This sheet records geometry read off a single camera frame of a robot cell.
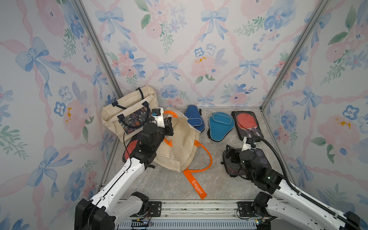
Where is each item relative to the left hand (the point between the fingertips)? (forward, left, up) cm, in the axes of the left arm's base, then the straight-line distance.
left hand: (171, 116), depth 73 cm
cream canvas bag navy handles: (+14, +32, -16) cm, 38 cm away
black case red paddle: (+21, -55, -32) cm, 66 cm away
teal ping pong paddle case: (+18, -33, -29) cm, 47 cm away
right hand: (-8, -32, -11) cm, 34 cm away
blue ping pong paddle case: (+23, -14, -28) cm, 39 cm away
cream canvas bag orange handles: (-7, -8, -28) cm, 30 cm away
